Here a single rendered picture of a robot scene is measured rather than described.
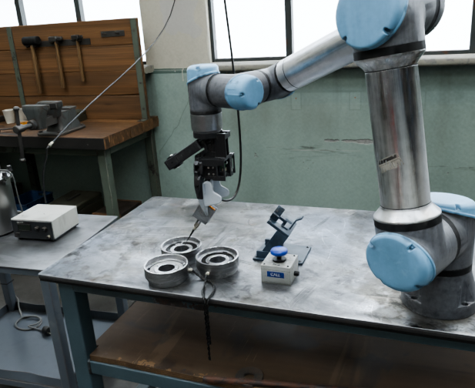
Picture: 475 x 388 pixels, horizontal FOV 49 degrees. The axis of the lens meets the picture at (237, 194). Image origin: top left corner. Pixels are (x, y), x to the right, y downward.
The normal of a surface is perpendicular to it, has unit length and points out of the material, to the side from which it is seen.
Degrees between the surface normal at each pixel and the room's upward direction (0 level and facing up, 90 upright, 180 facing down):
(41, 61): 90
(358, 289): 0
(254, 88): 90
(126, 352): 0
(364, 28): 82
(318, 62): 109
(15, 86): 90
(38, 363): 0
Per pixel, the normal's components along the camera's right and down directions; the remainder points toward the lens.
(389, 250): -0.66, 0.40
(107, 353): -0.07, -0.94
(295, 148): -0.35, 0.33
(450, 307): -0.11, 0.03
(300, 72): -0.52, 0.61
